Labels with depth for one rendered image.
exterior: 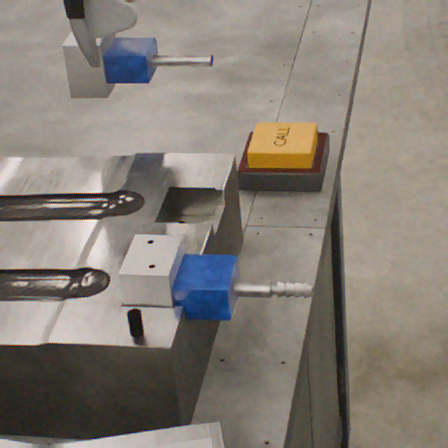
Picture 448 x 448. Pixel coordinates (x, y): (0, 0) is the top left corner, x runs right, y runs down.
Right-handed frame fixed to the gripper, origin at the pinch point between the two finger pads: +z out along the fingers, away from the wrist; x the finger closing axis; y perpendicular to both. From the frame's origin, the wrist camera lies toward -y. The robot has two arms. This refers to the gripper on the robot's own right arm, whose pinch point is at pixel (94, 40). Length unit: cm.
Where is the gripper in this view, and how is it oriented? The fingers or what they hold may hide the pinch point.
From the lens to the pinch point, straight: 109.5
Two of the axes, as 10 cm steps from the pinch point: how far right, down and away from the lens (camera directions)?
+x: 1.7, -5.5, 8.2
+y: 9.8, 0.2, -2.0
